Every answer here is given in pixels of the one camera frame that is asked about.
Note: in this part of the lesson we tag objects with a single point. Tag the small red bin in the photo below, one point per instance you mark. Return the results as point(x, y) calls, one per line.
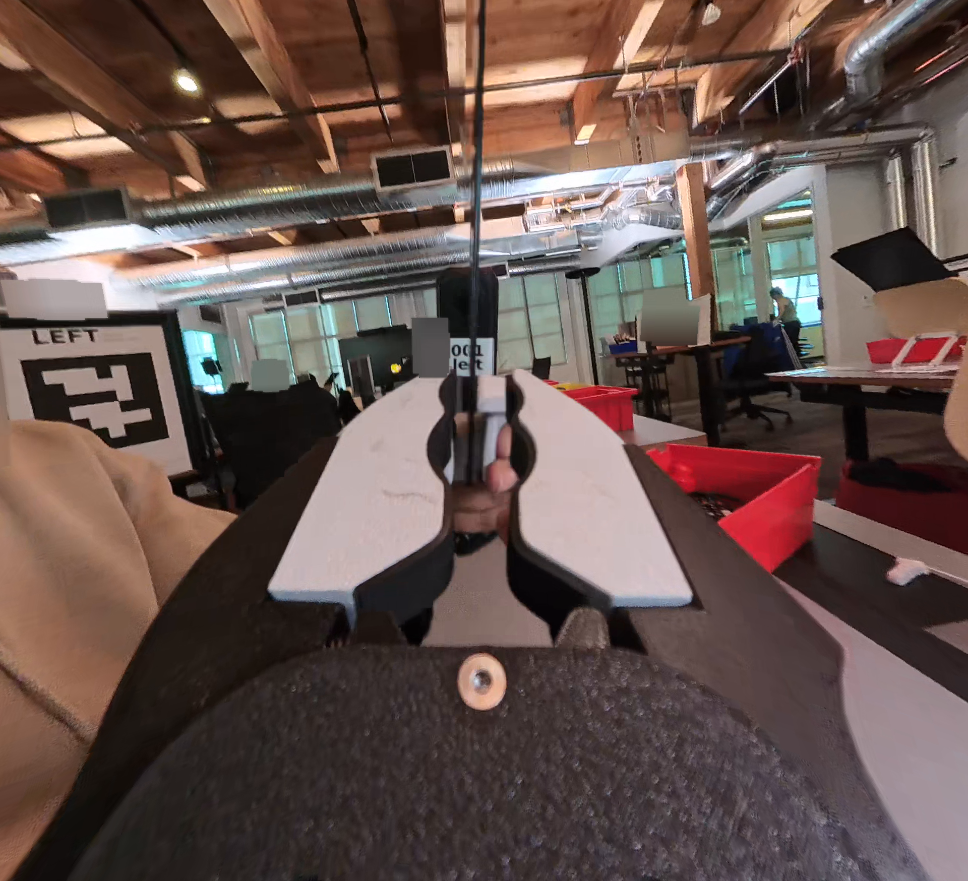
point(885, 350)

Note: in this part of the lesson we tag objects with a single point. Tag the elbow air duct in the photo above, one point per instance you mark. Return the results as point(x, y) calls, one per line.
point(892, 27)

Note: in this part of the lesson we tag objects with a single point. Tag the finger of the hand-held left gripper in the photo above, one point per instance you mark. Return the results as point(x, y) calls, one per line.
point(491, 416)
point(457, 446)

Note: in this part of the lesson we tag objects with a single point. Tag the red ribbed crate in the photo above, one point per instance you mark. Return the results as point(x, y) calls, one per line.
point(605, 405)

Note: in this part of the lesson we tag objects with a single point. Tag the black office chair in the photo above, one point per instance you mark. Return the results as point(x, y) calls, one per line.
point(265, 435)

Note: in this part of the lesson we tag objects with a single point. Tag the black floor lamp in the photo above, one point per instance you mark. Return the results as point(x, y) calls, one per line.
point(588, 321)

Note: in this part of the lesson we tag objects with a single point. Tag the framed marker sign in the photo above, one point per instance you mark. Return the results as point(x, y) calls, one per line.
point(91, 389)

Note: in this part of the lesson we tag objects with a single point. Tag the small clear stand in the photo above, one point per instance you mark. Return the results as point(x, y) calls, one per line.
point(922, 350)

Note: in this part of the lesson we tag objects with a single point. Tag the wooden table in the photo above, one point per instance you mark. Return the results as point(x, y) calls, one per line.
point(665, 433)

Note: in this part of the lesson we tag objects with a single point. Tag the person's beige hoodie torso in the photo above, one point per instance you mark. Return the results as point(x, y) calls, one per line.
point(30, 745)

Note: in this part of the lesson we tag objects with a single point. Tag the round ceiling light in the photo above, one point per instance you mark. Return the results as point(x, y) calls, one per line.
point(186, 81)

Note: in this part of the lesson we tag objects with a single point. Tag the red plastic parts bin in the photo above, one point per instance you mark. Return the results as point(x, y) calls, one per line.
point(764, 518)

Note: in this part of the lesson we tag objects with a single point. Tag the red fabric bag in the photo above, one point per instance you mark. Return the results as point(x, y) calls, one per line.
point(907, 507)

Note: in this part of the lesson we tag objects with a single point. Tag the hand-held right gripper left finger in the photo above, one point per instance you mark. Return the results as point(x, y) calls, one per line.
point(363, 503)

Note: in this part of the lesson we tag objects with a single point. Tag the wooden post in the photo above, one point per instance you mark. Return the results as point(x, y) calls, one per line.
point(696, 238)

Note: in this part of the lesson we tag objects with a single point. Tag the black wall screen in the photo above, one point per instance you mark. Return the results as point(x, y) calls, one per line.
point(374, 359)

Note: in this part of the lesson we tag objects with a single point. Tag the person's left hand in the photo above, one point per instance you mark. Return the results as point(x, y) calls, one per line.
point(480, 510)

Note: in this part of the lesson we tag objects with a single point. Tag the black board with wooden rim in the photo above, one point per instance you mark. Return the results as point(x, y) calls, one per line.
point(957, 412)
point(892, 265)

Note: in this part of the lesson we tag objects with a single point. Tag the blue office chair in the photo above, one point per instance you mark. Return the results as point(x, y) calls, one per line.
point(756, 367)

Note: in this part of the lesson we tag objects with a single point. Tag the person's left forearm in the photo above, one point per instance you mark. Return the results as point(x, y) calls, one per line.
point(91, 518)

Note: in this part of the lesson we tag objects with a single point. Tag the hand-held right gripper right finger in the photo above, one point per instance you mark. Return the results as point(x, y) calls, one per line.
point(597, 510)

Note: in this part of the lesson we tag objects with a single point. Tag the silver air duct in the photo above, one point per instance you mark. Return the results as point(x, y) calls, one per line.
point(302, 200)

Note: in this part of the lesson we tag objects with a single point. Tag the ceiling air vent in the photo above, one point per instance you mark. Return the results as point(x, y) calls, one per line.
point(87, 206)
point(412, 169)

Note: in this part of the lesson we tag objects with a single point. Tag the wooden desk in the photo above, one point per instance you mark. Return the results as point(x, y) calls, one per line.
point(862, 378)

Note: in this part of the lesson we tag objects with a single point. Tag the yellow crate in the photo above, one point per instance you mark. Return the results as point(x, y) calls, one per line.
point(563, 386)

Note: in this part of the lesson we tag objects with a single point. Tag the dark desk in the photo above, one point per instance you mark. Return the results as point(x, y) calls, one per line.
point(680, 359)

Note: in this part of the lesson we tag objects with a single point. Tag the black zip tie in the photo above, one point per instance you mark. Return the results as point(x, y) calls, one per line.
point(479, 140)

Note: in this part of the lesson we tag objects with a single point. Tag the black ceiling pipe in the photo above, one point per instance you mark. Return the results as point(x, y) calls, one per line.
point(355, 11)

